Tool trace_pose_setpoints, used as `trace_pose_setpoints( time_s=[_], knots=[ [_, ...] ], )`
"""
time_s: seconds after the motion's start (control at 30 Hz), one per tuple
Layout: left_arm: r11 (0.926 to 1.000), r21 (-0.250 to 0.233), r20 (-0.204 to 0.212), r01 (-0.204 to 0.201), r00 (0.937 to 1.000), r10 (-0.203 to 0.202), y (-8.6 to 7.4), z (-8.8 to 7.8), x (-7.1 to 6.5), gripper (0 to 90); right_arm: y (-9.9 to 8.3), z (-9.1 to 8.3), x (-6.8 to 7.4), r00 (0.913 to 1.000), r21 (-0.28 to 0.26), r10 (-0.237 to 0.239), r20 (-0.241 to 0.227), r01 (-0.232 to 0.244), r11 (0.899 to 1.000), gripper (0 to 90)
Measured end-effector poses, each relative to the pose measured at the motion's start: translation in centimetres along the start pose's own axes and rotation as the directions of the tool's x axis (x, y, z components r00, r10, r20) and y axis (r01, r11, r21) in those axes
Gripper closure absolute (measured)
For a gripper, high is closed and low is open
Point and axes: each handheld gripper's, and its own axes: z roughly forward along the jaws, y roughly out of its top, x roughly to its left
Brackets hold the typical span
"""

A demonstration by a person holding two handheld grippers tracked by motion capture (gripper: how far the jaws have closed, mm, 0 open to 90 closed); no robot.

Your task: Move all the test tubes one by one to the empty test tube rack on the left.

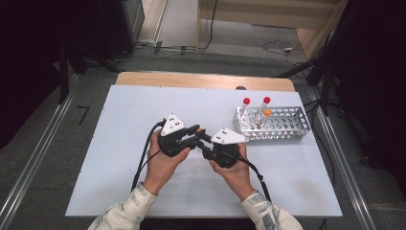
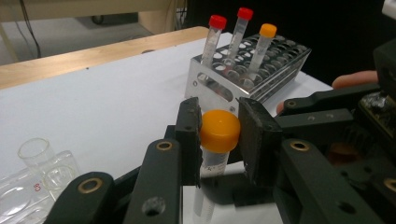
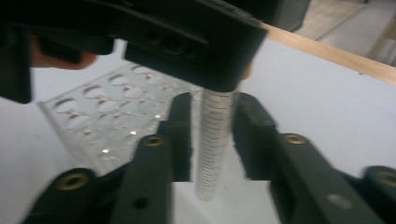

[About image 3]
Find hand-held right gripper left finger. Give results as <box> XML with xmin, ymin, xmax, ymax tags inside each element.
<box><xmin>108</xmin><ymin>91</ymin><xmax>192</xmax><ymax>224</ymax></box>

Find black cabinet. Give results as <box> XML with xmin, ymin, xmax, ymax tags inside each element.
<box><xmin>230</xmin><ymin>0</ymin><xmax>312</xmax><ymax>33</ymax></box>

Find clear acrylic tube rack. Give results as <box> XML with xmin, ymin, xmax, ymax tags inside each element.
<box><xmin>36</xmin><ymin>62</ymin><xmax>204</xmax><ymax>176</ymax></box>

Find orange cap test tube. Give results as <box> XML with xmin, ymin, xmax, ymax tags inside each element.
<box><xmin>194</xmin><ymin>88</ymin><xmax>239</xmax><ymax>203</ymax></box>

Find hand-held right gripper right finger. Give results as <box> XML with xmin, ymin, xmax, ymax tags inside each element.
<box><xmin>232</xmin><ymin>91</ymin><xmax>385</xmax><ymax>224</ymax></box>

